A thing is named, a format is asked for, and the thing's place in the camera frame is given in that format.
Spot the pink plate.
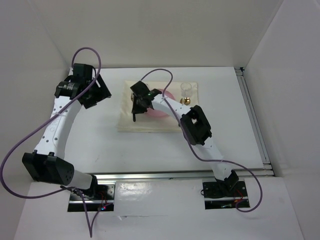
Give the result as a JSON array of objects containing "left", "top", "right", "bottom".
[{"left": 145, "top": 91, "right": 175, "bottom": 118}]

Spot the cream cloth placemat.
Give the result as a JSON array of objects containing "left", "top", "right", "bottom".
[{"left": 117, "top": 80, "right": 199, "bottom": 133}]

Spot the gold spoon green handle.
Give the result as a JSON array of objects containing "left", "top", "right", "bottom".
[{"left": 183, "top": 97, "right": 191, "bottom": 105}]

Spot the clear plastic cup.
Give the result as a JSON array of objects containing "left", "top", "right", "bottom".
[{"left": 180, "top": 82, "right": 193, "bottom": 98}]

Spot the gold fork green handle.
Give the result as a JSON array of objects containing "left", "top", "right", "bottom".
[{"left": 130, "top": 92, "right": 136, "bottom": 122}]

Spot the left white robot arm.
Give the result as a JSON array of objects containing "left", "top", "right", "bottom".
[{"left": 22, "top": 63, "right": 111, "bottom": 200}]

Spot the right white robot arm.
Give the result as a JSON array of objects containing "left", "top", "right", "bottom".
[{"left": 130, "top": 81, "right": 239, "bottom": 196}]

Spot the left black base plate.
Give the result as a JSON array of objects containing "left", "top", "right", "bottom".
[{"left": 67, "top": 183, "right": 116, "bottom": 213}]

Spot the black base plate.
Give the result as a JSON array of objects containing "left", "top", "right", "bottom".
[
  {"left": 67, "top": 183, "right": 116, "bottom": 213},
  {"left": 200, "top": 181, "right": 250, "bottom": 210}
]

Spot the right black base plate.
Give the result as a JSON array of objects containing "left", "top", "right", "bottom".
[{"left": 200, "top": 181, "right": 250, "bottom": 210}]

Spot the aluminium right side rail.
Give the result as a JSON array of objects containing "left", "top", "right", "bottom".
[{"left": 234, "top": 66, "right": 275, "bottom": 177}]

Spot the aluminium rail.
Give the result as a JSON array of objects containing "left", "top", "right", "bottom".
[
  {"left": 234, "top": 66, "right": 275, "bottom": 177},
  {"left": 94, "top": 164, "right": 275, "bottom": 181}
]

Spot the aluminium front rail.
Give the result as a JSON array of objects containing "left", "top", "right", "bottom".
[{"left": 94, "top": 164, "right": 275, "bottom": 181}]

